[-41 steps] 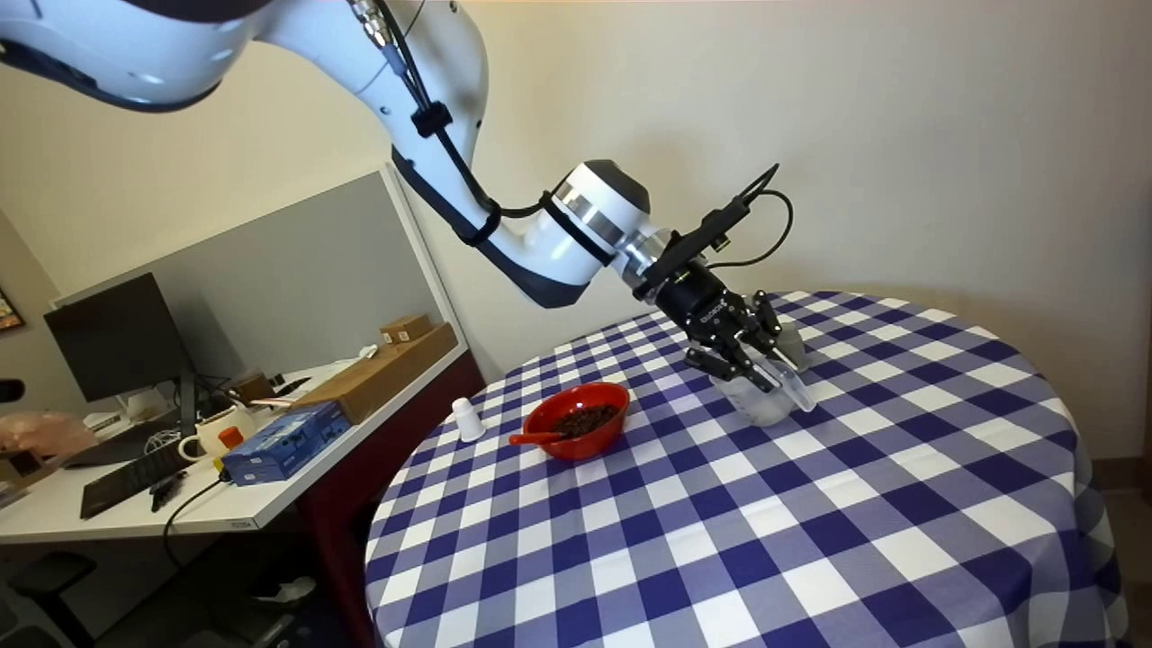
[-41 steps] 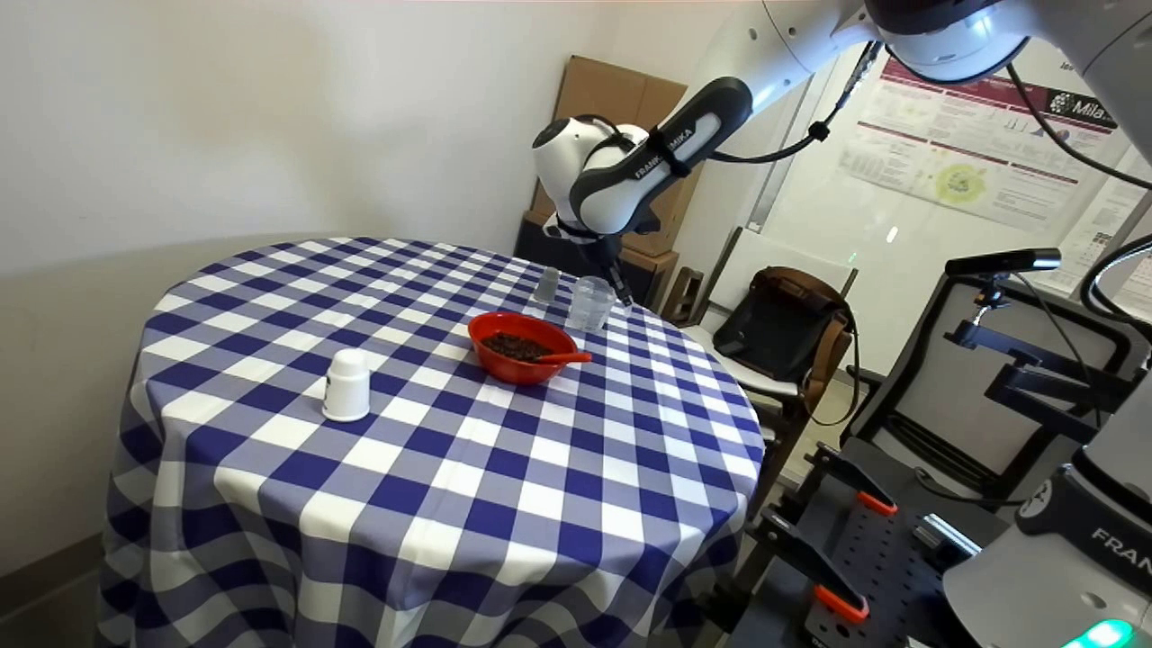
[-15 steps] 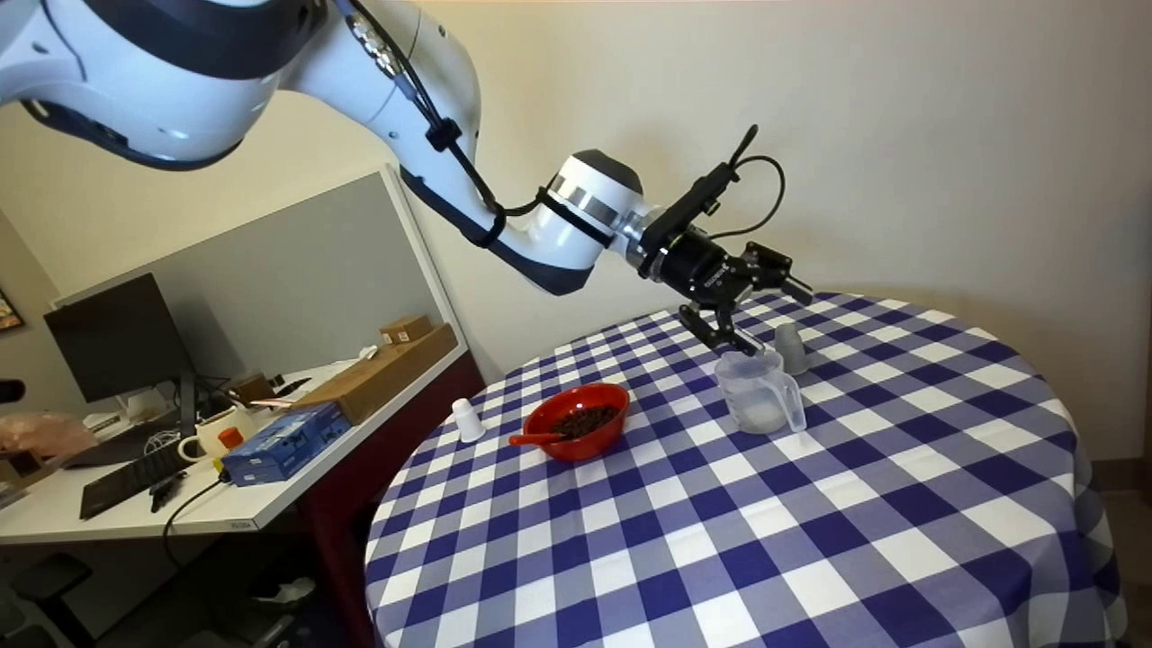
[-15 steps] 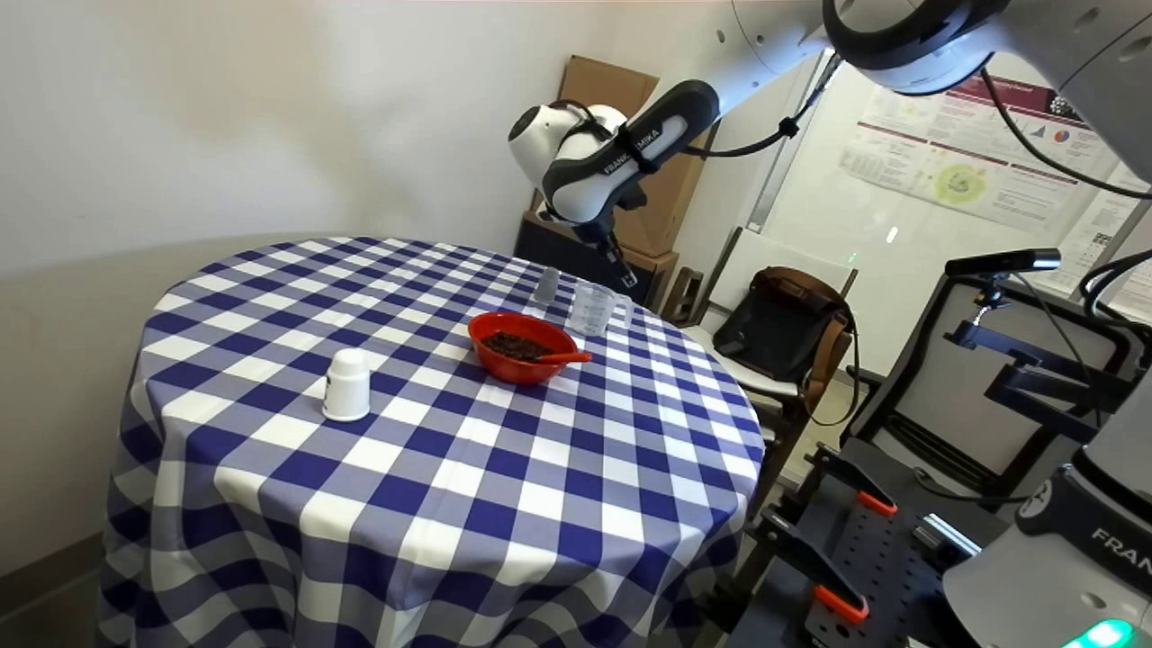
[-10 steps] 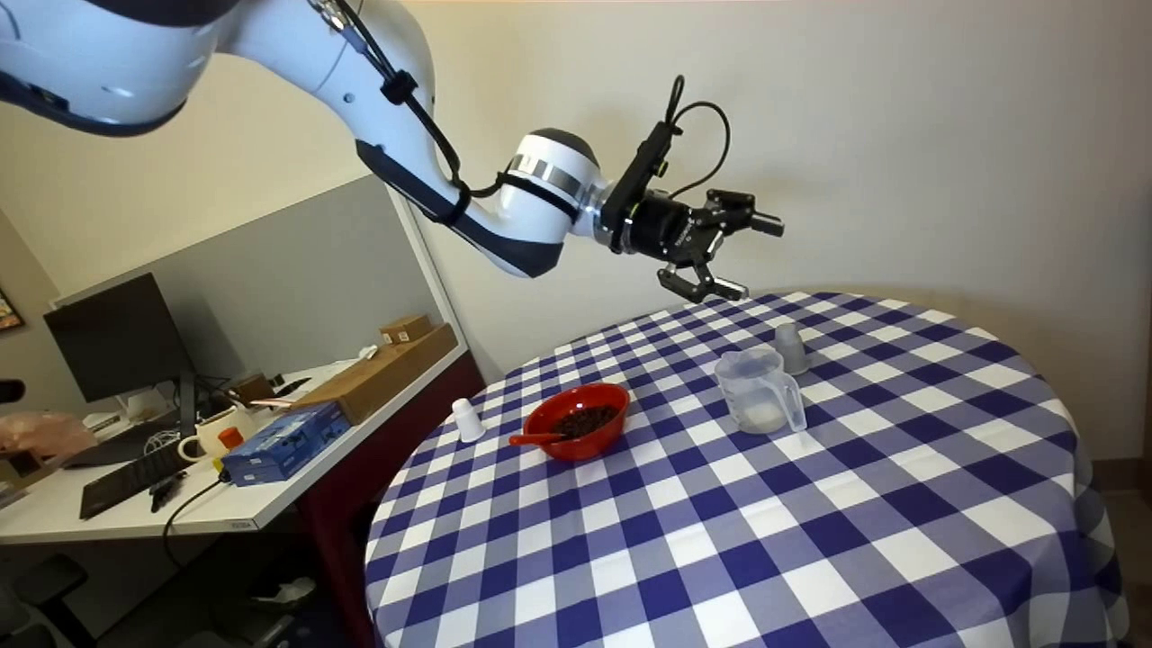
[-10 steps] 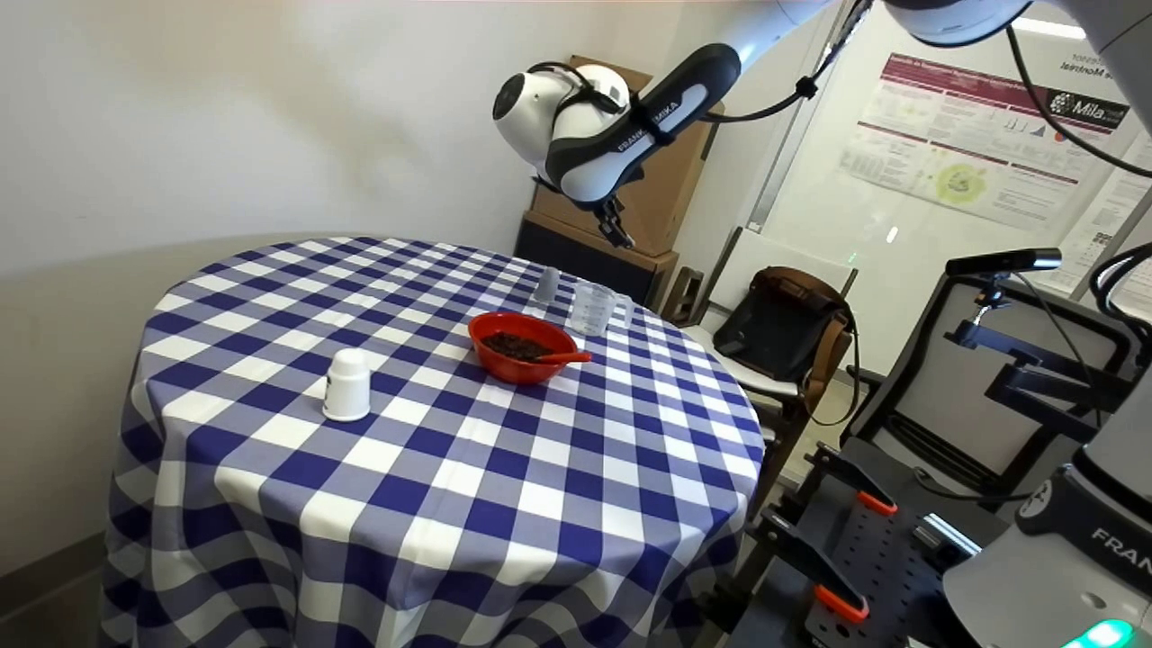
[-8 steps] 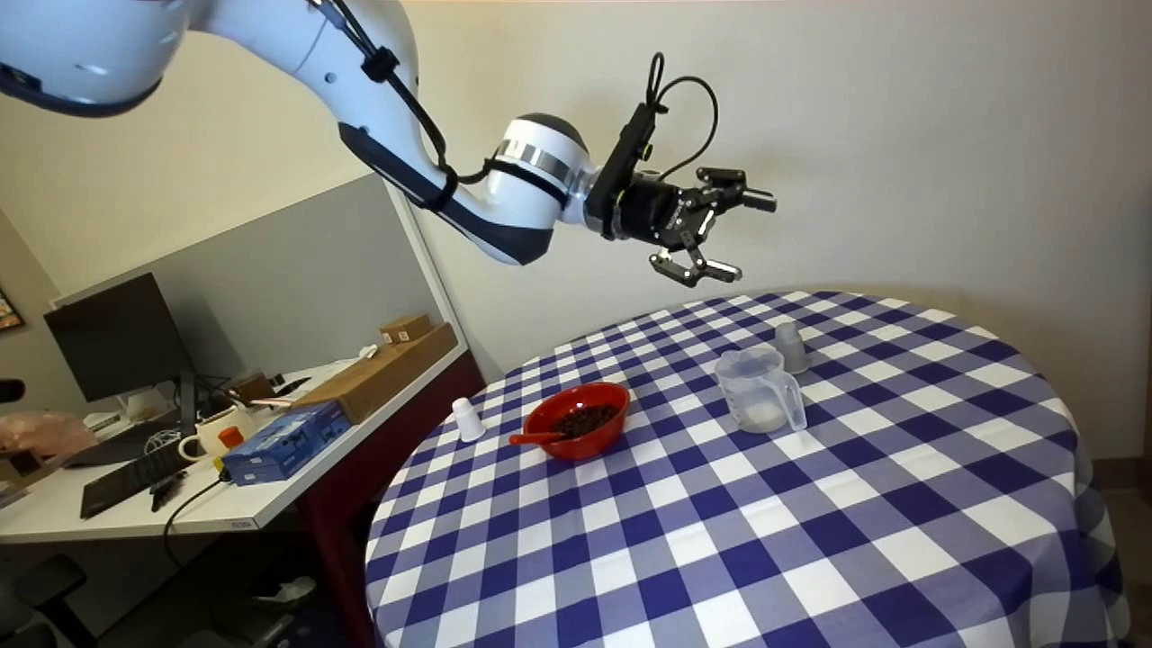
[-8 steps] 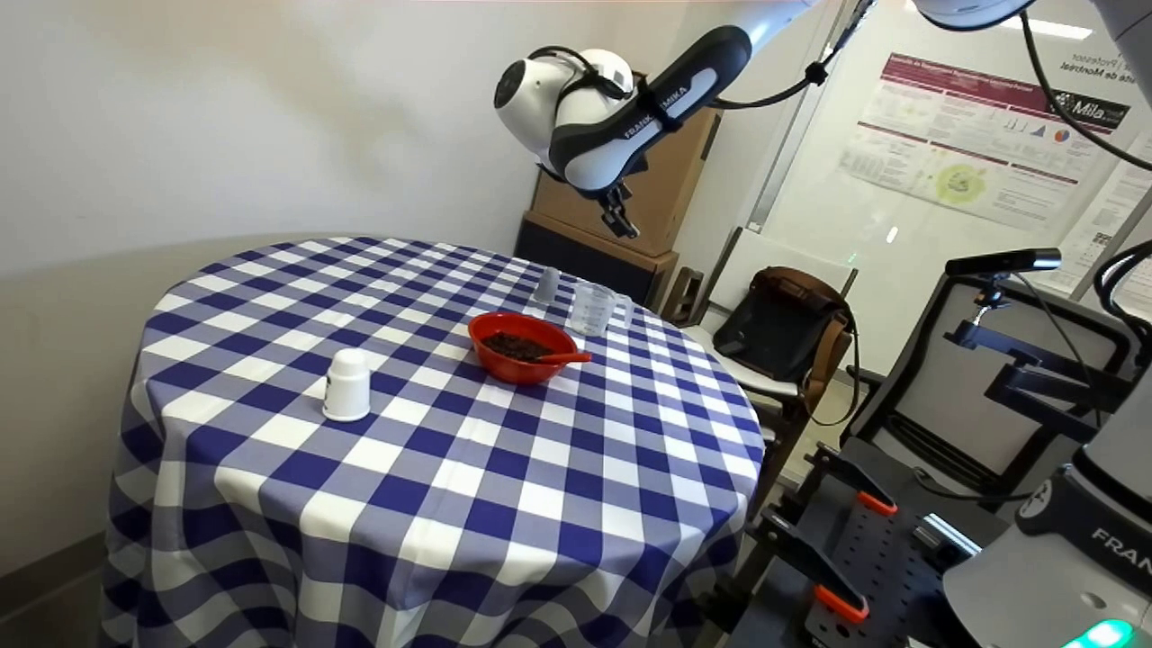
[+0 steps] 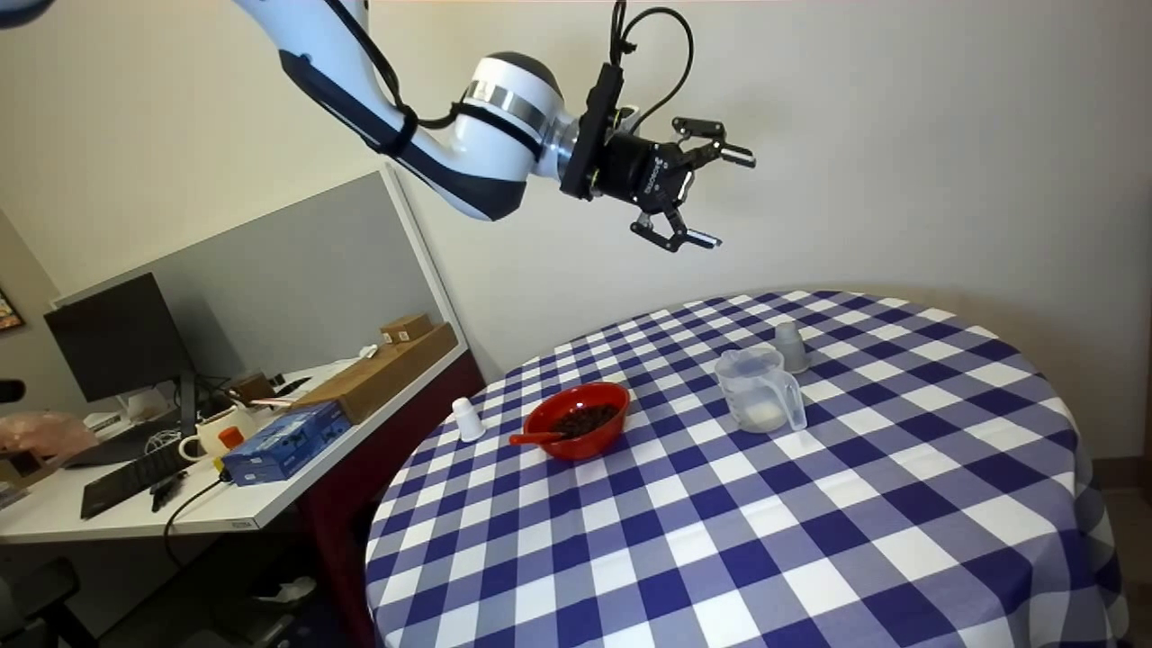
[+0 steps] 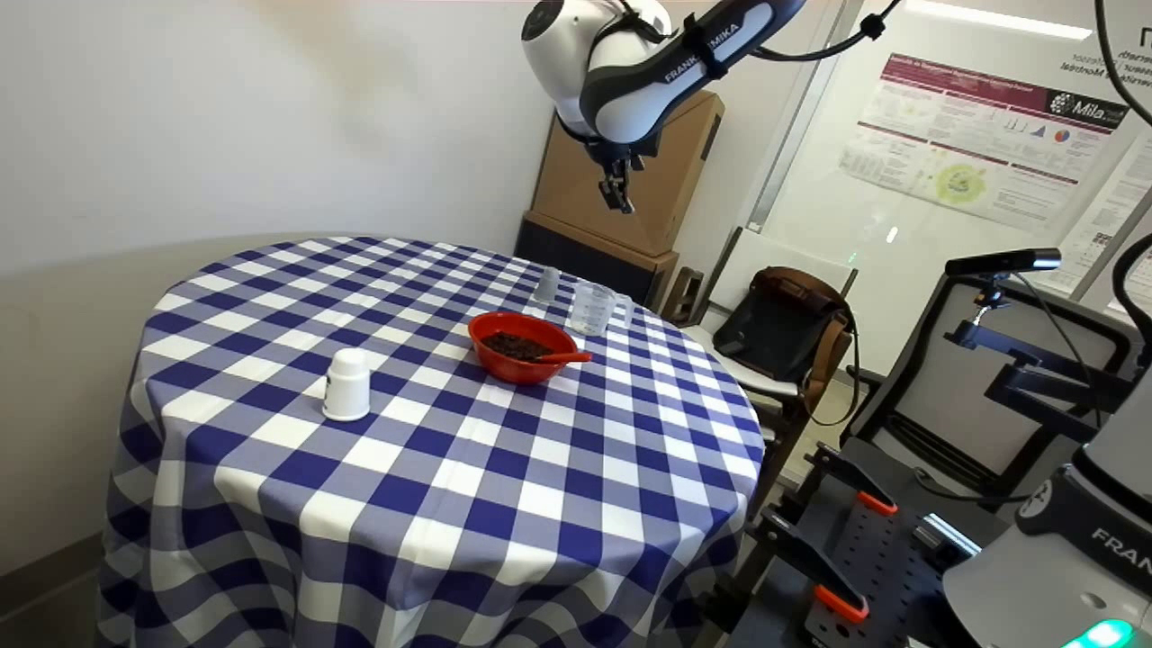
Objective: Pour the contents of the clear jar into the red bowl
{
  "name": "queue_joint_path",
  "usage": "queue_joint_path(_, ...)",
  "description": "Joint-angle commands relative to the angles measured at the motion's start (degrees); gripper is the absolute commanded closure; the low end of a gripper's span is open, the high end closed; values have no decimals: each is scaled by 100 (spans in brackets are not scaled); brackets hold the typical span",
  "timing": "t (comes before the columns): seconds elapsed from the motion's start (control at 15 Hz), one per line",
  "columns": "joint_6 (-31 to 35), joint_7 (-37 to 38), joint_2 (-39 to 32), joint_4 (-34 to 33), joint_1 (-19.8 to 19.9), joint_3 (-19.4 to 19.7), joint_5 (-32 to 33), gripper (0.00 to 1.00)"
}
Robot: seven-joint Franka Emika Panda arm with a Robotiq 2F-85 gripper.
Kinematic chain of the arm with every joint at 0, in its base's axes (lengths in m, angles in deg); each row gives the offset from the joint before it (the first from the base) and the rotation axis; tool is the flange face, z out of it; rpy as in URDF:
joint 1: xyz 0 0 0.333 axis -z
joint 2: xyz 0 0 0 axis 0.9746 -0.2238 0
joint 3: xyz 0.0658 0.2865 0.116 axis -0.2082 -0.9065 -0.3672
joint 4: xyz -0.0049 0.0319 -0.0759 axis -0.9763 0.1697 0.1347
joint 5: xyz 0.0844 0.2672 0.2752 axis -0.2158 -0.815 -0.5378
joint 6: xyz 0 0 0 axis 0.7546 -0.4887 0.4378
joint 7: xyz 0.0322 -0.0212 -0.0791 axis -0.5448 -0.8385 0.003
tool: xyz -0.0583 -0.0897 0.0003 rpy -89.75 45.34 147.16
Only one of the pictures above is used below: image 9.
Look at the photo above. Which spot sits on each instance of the white mug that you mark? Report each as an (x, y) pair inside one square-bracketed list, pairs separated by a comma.
[(211, 439)]

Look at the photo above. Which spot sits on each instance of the small white bottle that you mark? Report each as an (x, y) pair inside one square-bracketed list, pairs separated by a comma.
[(464, 421)]

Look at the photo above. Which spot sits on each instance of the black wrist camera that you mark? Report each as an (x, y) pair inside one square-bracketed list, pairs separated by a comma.
[(594, 132)]

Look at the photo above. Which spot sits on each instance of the red bowl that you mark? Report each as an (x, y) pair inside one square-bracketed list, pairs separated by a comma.
[(577, 450)]

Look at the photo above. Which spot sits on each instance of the dark coffee beans pile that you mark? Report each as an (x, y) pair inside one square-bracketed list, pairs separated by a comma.
[(588, 420)]

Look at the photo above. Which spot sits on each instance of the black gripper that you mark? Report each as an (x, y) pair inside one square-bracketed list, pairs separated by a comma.
[(641, 173)]

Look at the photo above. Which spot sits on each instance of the blue white checkered tablecloth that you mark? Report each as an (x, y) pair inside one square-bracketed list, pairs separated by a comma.
[(840, 541)]

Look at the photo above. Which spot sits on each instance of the white desk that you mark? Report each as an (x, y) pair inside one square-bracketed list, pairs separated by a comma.
[(237, 505)]

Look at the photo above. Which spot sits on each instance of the grey partition panel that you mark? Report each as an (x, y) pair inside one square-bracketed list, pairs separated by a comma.
[(299, 276)]

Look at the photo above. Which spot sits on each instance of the framed wall picture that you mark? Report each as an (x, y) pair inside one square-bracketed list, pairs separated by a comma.
[(8, 310)]

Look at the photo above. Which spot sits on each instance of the pink cloth bundle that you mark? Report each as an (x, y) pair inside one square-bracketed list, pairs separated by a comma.
[(41, 432)]

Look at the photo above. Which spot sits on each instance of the black keyboard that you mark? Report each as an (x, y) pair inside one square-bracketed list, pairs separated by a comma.
[(126, 480)]

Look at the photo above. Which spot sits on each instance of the clear plastic measuring jar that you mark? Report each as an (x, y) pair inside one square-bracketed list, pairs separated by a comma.
[(757, 409)]

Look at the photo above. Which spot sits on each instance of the black computer monitor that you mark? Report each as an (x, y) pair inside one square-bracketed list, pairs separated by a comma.
[(114, 337)]

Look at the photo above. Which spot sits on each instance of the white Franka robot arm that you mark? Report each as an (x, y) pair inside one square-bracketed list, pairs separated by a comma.
[(506, 132)]

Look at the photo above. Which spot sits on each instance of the orange plastic spoon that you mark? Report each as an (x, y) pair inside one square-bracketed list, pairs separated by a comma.
[(525, 437)]

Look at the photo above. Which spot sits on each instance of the long brown cardboard box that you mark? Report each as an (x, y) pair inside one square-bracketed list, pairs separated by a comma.
[(381, 373)]

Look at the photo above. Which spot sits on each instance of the blue cardboard box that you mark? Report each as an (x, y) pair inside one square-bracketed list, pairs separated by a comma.
[(281, 447)]

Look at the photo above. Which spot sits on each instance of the dark red desk panel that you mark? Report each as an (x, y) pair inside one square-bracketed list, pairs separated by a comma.
[(361, 480)]

